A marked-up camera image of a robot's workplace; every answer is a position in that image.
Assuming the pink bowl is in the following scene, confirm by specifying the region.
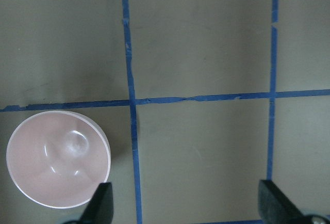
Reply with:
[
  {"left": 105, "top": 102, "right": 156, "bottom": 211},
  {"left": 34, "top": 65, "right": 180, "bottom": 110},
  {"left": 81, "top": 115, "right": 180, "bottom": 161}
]
[{"left": 6, "top": 110, "right": 111, "bottom": 209}]

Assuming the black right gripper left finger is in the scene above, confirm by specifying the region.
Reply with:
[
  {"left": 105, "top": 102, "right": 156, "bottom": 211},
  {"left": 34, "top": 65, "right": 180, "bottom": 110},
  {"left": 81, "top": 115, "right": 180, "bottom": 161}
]
[{"left": 78, "top": 182, "right": 113, "bottom": 224}]

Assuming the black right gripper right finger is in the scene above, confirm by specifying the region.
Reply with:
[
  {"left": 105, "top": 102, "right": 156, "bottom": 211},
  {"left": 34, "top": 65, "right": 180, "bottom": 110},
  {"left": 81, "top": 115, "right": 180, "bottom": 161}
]
[{"left": 258, "top": 180, "right": 311, "bottom": 224}]

